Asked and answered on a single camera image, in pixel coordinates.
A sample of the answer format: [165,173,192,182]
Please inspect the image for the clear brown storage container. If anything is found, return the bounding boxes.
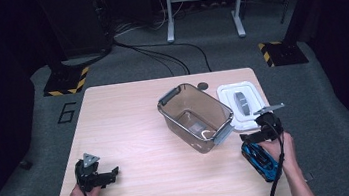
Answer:
[154,77,239,159]

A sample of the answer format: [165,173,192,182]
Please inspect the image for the dark round table grommet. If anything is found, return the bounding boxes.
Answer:
[196,81,210,92]

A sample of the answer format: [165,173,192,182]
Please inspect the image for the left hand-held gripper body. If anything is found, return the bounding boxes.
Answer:
[72,150,107,195]

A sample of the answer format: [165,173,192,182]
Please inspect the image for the blue toy car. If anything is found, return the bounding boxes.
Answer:
[240,138,282,186]

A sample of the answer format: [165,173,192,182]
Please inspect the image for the small black floor object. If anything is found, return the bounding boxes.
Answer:
[18,159,34,171]

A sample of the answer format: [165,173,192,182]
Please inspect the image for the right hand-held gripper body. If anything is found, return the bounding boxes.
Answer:
[252,102,289,144]

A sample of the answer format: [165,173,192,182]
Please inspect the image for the white container lid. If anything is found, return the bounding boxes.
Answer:
[215,78,273,135]

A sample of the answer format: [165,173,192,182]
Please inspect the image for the black cabinet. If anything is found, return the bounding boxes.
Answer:
[39,0,115,62]

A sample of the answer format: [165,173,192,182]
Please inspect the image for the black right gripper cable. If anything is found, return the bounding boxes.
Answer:
[258,121,293,196]

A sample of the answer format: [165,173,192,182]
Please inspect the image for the person's right hand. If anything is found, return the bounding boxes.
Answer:
[257,130,302,179]

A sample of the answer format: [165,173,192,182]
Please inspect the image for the black floor cable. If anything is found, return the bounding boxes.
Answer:
[142,37,213,80]
[113,30,192,84]

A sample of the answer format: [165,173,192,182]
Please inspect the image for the white floor cables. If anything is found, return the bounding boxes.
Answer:
[111,7,172,38]

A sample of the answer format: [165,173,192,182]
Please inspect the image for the yellow-black striped stand base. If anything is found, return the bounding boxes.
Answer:
[257,36,310,69]
[40,65,93,98]

